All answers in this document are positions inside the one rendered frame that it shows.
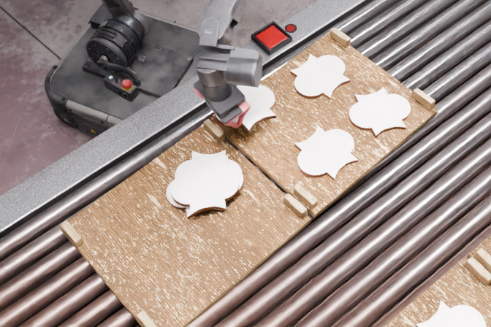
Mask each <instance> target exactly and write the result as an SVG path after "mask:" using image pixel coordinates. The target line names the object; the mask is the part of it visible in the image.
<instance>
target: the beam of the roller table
mask: <svg viewBox="0 0 491 327"><path fill-rule="evenodd" d="M371 1H372V0H317V1H315V2H314V3H312V4H310V5H308V6H307V7H306V8H304V9H302V10H300V11H299V12H297V13H296V14H294V15H293V16H291V17H290V18H287V19H286V20H284V21H283V22H281V23H279V24H278V25H279V26H280V27H281V28H282V29H283V30H285V26H286V25H288V24H294V25H296V27H297V30H296V31H295V32H293V33H289V32H287V33H288V34H289V35H291V36H292V42H290V43H289V44H288V45H286V46H284V47H282V48H281V49H280V50H278V51H276V52H275V53H273V54H272V55H269V54H267V53H266V52H265V51H264V50H263V49H262V48H261V47H260V46H258V44H257V43H255V42H254V41H253V40H252V41H250V42H249V43H247V44H246V45H243V46H242V47H241V48H245V49H249V50H255V51H257V52H258V53H259V54H261V55H262V57H263V59H262V71H263V70H265V69H266V68H268V67H269V66H271V65H273V64H274V63H276V62H277V61H279V60H281V59H282V58H283V57H285V56H287V55H288V54H290V53H291V52H293V51H295V50H296V49H297V48H299V47H301V46H302V45H304V44H305V43H307V42H309V41H310V40H312V39H313V38H315V37H316V36H318V35H320V34H321V33H323V32H324V31H326V30H327V29H329V28H330V27H332V26H334V25H335V24H336V23H338V22H340V21H341V20H343V19H344V18H346V17H348V16H349V15H351V14H352V13H354V12H356V11H357V10H358V9H360V8H362V7H363V6H365V5H366V4H368V3H370V2H371ZM198 80H199V76H198V74H197V75H195V76H193V77H192V78H191V79H189V80H187V81H185V82H184V83H182V84H181V85H179V86H178V87H176V88H174V89H172V90H171V91H169V92H168V93H166V94H164V95H163V96H161V97H159V98H158V99H157V100H155V101H153V102H151V103H150V104H148V105H147V106H145V107H143V108H142V109H140V110H138V111H137V112H135V113H134V114H132V115H130V116H128V117H127V118H125V119H124V120H122V121H121V122H119V123H117V124H116V125H114V126H113V127H111V128H109V129H107V130H106V131H104V132H103V133H101V134H100V135H98V136H96V137H94V138H93V139H92V140H90V141H88V142H86V143H85V144H84V145H82V146H80V147H79V148H77V149H75V150H73V151H72V152H70V153H69V154H67V155H65V156H64V157H63V158H60V159H59V160H57V161H56V162H54V163H52V164H51V165H49V166H48V167H46V168H44V169H43V170H42V171H40V172H38V173H36V174H35V175H33V176H32V177H30V178H28V179H27V180H25V181H23V182H22V183H20V184H19V185H17V186H15V187H14V188H12V189H10V190H9V191H7V192H6V193H4V194H2V195H1V196H0V238H2V237H4V236H6V235H7V234H8V233H10V232H11V231H14V230H15V229H16V228H18V227H19V226H21V225H23V224H24V223H26V222H27V221H29V220H30V219H32V218H34V217H35V216H37V215H38V214H39V213H41V212H43V211H45V210H46V209H47V208H49V207H51V206H53V205H54V204H55V203H57V202H58V201H60V200H62V199H63V198H65V197H66V196H68V195H69V194H71V193H73V192H74V191H76V190H77V189H79V188H81V187H82V186H84V185H85V184H86V183H88V182H90V181H92V180H93V179H94V178H96V177H98V176H99V175H101V174H102V173H104V172H105V171H107V170H108V169H110V168H112V167H113V166H114V165H116V164H118V163H120V162H121V161H122V160H124V159H126V158H128V157H129V156H130V155H132V154H133V153H135V152H137V151H138V150H140V149H141V148H143V147H144V146H146V145H148V144H149V143H151V142H152V141H154V140H155V139H157V138H159V137H160V136H161V135H163V134H165V133H167V132H168V131H169V130H171V129H173V128H174V127H176V126H177V125H179V124H180V123H182V122H183V121H185V120H187V119H188V118H190V117H191V116H193V115H195V114H196V113H198V112H199V111H201V110H202V109H204V108H206V107H207V104H206V102H205V100H204V99H202V98H201V97H199V96H198V95H197V94H196V93H195V92H194V83H195V82H196V81H198Z"/></svg>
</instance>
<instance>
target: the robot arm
mask: <svg viewBox="0 0 491 327"><path fill-rule="evenodd" d="M246 2H247V0H210V2H209V4H208V5H206V6H205V8H204V10H203V13H202V15H201V17H200V19H199V22H198V24H197V32H198V34H199V36H200V38H199V46H201V47H203V48H204V49H205V50H203V51H202V52H200V53H199V54H198V55H197V56H196V58H195V59H194V67H195V69H196V71H197V74H198V76H199V80H198V81H196V82H195V83H194V92H195V93H196V94H197V95H198V96H199V97H201V98H202V99H204V100H205V102H206V104H207V105H208V106H209V108H211V109H212V111H213V112H214V113H215V114H216V115H217V116H218V117H219V119H220V121H221V122H222V123H223V124H224V125H225V126H231V127H233V128H238V127H239V126H241V124H242V122H243V118H244V117H245V115H246V113H247V112H248V111H249V110H250V108H251V105H250V104H249V103H248V102H247V101H246V98H245V95H244V94H243V93H242V92H241V91H240V90H239V89H238V88H237V87H236V85H241V86H248V87H255V88H258V87H259V84H260V82H261V78H262V59H263V57H262V55H261V54H259V53H258V52H257V51H255V50H249V49H245V48H241V47H235V46H229V45H230V44H231V43H232V41H233V39H234V38H235V34H236V33H237V30H238V28H239V26H240V23H239V21H240V19H241V17H242V14H243V12H244V9H245V8H246ZM227 53H230V54H227ZM238 104H239V105H238ZM238 116H239V118H238V121H237V123H235V122H233V120H234V119H235V118H237V117H238Z"/></svg>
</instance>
